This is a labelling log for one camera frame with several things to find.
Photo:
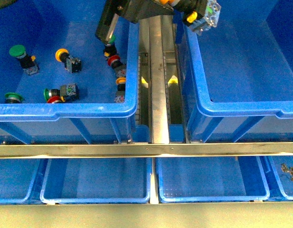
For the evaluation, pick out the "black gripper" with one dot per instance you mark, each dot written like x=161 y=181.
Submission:
x=131 y=10

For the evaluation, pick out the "yellow mushroom push button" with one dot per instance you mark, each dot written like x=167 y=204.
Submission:
x=198 y=15

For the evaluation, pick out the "blue source bin with buttons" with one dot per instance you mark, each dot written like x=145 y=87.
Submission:
x=43 y=27

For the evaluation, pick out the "green button at right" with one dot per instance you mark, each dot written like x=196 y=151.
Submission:
x=109 y=48

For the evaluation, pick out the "red button lying sideways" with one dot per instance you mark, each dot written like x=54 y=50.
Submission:
x=117 y=65

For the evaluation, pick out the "yellow button lying sideways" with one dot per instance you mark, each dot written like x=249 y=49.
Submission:
x=71 y=64

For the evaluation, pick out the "green button with contact block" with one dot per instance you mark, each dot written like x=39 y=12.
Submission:
x=68 y=92

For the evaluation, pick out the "green button far left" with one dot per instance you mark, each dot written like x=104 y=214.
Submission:
x=28 y=63

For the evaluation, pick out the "large empty blue bin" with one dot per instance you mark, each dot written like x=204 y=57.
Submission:
x=237 y=78

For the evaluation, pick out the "lower blue bin centre left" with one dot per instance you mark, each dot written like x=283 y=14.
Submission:
x=97 y=181

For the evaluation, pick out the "lower blue bin centre right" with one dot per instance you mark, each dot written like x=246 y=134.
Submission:
x=211 y=179

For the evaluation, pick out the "lower blue bin far left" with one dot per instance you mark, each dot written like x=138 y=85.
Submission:
x=21 y=181

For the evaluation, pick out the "small dark metal parts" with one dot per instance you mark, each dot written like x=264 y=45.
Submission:
x=287 y=169

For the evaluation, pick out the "lower blue bin with parts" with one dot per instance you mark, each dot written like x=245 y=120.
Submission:
x=280 y=186

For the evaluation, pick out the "yellow button by bin wall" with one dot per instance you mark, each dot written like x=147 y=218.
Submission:
x=121 y=87

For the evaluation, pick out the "red button near front wall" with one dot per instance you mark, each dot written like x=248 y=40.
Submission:
x=54 y=100

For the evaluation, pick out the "steel centre divider rail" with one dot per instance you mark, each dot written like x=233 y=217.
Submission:
x=153 y=92

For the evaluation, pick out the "green button near front wall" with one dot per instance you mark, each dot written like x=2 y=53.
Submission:
x=13 y=98

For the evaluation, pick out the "steel front shelf rail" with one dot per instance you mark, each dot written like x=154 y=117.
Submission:
x=146 y=150

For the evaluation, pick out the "steel lower front rail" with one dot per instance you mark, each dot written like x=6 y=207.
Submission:
x=272 y=205

